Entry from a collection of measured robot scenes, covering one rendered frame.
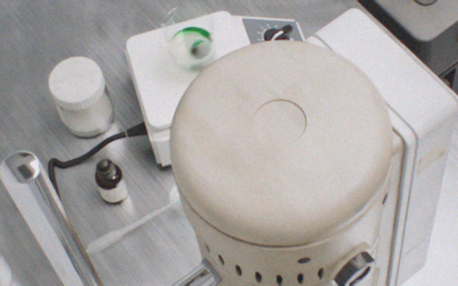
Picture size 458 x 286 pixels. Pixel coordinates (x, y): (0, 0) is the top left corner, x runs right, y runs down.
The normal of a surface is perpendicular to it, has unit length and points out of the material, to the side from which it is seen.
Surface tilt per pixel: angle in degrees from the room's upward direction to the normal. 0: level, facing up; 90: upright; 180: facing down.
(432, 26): 0
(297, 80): 3
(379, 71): 0
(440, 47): 90
